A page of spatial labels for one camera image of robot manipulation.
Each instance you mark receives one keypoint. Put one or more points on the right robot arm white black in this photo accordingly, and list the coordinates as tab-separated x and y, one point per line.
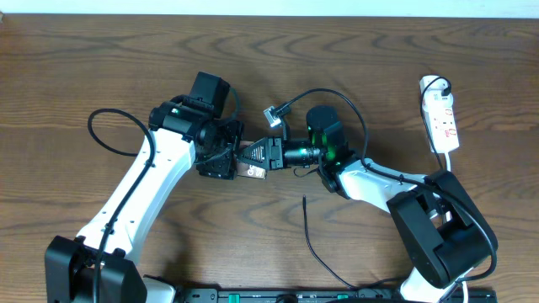
442	230

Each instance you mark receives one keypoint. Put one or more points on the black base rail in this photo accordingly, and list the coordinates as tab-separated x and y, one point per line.
207	295

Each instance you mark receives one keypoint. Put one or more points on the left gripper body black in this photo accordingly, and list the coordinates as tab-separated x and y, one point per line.
221	160

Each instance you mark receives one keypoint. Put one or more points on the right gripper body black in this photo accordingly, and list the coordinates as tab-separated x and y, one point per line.
277	142

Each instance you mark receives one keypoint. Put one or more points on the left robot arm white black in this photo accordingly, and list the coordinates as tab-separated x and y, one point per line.
99	264

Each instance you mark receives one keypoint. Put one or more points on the white power strip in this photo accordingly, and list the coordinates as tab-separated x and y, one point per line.
436	104

